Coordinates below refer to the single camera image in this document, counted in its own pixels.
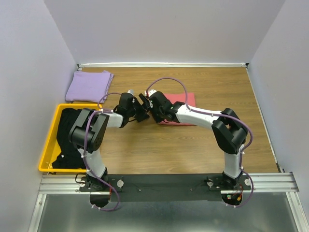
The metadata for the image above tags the red t shirt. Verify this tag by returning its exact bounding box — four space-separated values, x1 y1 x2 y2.
157 92 197 127

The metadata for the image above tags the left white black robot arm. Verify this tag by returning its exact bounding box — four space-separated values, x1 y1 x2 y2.
68 92 151 191

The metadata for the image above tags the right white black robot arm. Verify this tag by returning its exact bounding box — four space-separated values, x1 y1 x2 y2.
139 89 248 189

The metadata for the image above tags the folded purple t shirt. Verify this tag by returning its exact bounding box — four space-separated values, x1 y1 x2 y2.
65 71 114 102

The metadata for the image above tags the black t shirt in bin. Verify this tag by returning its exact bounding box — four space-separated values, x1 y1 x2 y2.
52 108 85 169

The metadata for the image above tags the yellow plastic bin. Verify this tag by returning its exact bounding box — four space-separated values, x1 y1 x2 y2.
38 103 98 174

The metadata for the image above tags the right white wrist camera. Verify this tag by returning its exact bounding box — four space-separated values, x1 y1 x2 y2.
144 89 157 98

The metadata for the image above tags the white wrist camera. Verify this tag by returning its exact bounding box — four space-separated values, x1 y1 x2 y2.
144 89 157 98
127 89 134 95

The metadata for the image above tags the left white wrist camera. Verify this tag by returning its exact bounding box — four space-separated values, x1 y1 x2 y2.
127 89 134 95

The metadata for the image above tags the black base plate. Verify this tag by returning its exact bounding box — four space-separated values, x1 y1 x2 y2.
79 174 251 206

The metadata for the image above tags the aluminium front rail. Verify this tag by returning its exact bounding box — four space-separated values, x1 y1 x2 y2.
39 173 299 194

